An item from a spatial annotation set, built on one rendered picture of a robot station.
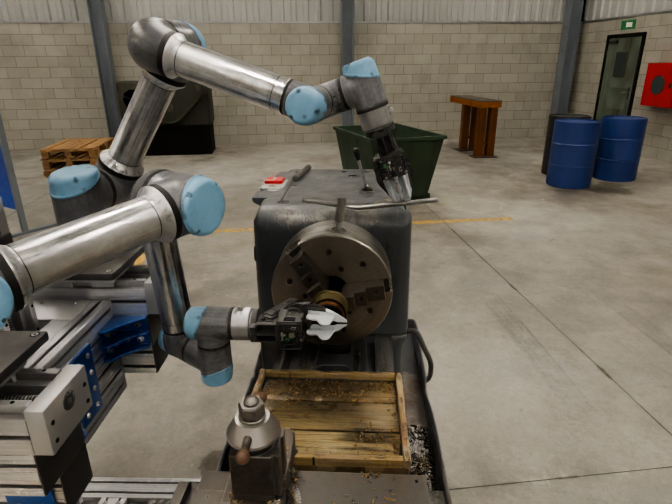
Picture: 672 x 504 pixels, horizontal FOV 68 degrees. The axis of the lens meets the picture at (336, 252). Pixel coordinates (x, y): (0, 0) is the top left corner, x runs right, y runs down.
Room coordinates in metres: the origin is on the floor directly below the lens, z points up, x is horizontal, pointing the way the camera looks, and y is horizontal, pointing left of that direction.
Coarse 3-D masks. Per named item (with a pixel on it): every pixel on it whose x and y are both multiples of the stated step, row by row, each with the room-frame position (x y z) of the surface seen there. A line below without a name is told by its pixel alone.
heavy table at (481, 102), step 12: (456, 96) 10.27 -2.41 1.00; (468, 96) 10.23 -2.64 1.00; (468, 108) 9.88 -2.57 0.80; (480, 108) 9.09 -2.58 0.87; (492, 108) 9.11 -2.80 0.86; (468, 120) 9.88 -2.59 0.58; (480, 120) 9.09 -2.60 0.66; (492, 120) 9.12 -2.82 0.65; (468, 132) 9.88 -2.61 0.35; (480, 132) 9.09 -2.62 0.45; (492, 132) 9.12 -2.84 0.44; (468, 144) 10.02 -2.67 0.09; (480, 144) 9.10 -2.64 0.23; (492, 144) 9.12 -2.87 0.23; (480, 156) 9.10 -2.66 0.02; (492, 156) 9.09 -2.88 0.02
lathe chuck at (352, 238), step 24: (312, 240) 1.16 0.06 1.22; (336, 240) 1.16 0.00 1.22; (360, 240) 1.17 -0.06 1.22; (288, 264) 1.16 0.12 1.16; (336, 264) 1.16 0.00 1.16; (360, 264) 1.15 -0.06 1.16; (384, 264) 1.15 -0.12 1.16; (288, 288) 1.16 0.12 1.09; (360, 312) 1.15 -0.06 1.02; (384, 312) 1.15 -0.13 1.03; (336, 336) 1.16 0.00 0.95; (360, 336) 1.15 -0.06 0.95
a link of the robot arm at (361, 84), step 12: (360, 60) 1.15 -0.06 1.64; (372, 60) 1.16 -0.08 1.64; (348, 72) 1.15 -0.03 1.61; (360, 72) 1.14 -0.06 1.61; (372, 72) 1.15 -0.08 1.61; (348, 84) 1.15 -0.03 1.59; (360, 84) 1.14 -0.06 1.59; (372, 84) 1.14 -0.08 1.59; (348, 96) 1.15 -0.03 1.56; (360, 96) 1.14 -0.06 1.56; (372, 96) 1.14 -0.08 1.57; (384, 96) 1.16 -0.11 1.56; (360, 108) 1.15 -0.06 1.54; (372, 108) 1.14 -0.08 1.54
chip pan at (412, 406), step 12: (408, 336) 1.85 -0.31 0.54; (408, 348) 1.75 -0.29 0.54; (408, 360) 1.67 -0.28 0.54; (408, 372) 1.58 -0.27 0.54; (408, 384) 1.51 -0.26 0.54; (420, 384) 1.51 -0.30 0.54; (408, 396) 1.44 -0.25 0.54; (420, 396) 1.44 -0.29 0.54; (408, 408) 1.38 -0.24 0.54; (420, 408) 1.38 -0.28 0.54; (420, 420) 1.32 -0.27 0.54
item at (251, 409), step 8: (248, 400) 0.59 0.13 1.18; (256, 400) 0.59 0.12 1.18; (240, 408) 0.58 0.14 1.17; (248, 408) 0.58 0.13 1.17; (256, 408) 0.58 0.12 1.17; (264, 408) 0.59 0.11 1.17; (240, 416) 0.59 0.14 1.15; (248, 416) 0.58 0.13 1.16; (256, 416) 0.58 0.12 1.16; (264, 416) 0.59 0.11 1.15; (248, 424) 0.57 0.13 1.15
